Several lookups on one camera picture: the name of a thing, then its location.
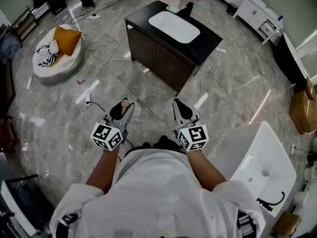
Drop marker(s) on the dark wooden vanity cabinet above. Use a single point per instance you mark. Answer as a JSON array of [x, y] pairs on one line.
[[158, 58]]

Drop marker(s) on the brown wooden furniture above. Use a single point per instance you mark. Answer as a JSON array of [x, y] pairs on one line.
[[6, 95]]

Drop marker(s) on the white round beanbag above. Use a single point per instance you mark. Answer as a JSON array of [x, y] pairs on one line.
[[64, 66]]

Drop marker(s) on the person's right forearm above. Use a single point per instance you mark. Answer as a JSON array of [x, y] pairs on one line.
[[203, 170]]

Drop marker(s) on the glass table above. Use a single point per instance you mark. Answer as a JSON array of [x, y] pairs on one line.
[[15, 202]]

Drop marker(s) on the white sink basin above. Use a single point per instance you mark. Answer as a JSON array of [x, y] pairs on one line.
[[173, 27]]

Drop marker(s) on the white cabinet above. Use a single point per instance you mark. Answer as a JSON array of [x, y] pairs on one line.
[[257, 14]]

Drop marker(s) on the black trash bin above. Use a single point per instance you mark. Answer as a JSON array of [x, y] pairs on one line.
[[232, 9]]

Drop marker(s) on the dark freestanding bathtub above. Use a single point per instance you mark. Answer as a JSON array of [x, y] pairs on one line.
[[287, 58]]

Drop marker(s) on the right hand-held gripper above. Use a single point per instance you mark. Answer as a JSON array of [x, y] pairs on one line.
[[195, 135]]

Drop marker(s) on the person's black trousers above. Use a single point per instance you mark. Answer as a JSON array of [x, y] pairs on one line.
[[163, 142]]

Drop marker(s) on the person's white shirt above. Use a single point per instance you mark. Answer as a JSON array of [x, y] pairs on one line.
[[158, 202]]

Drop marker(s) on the orange pillow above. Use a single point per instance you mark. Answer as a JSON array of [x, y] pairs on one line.
[[67, 40]]

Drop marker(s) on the person's left forearm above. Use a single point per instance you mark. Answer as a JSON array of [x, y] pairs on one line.
[[104, 170]]

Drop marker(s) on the zebra striped cloth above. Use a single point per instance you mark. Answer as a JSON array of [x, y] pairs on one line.
[[48, 58]]

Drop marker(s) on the green soap bar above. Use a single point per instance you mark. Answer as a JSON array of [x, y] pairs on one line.
[[174, 9]]

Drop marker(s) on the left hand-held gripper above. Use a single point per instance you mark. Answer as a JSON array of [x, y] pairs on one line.
[[106, 135]]

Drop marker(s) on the dark vanity cabinet black top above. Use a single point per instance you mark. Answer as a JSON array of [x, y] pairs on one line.
[[209, 46]]

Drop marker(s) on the white plush cushion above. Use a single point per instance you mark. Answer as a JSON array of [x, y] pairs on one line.
[[54, 46]]

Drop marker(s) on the small cardboard box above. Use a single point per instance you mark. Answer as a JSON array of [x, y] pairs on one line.
[[287, 224]]

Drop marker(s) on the white pedestal washbasin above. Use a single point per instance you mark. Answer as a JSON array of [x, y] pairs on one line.
[[255, 157]]

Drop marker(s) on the wooden shelf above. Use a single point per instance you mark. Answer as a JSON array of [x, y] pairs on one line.
[[24, 25]]

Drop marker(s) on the black curved faucet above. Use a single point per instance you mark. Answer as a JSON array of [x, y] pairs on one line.
[[266, 204]]

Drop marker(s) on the pale green soap dish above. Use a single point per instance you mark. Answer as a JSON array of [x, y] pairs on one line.
[[168, 8]]

